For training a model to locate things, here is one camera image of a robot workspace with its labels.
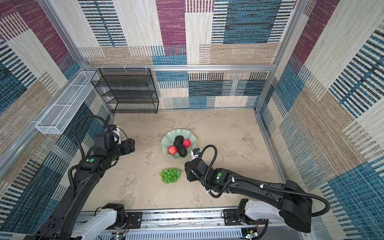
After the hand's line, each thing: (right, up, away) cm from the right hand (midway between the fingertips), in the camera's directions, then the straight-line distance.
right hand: (190, 171), depth 79 cm
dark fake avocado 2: (-6, +9, +14) cm, 17 cm away
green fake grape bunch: (-11, -3, +3) cm, 12 cm away
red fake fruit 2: (-3, +12, +18) cm, 22 cm away
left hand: (-32, +16, -2) cm, 36 cm away
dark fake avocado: (-8, +15, +21) cm, 27 cm away
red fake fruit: (-11, +9, +13) cm, 19 cm away
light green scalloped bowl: (-15, +13, +20) cm, 28 cm away
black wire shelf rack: (-47, +49, +33) cm, 75 cm away
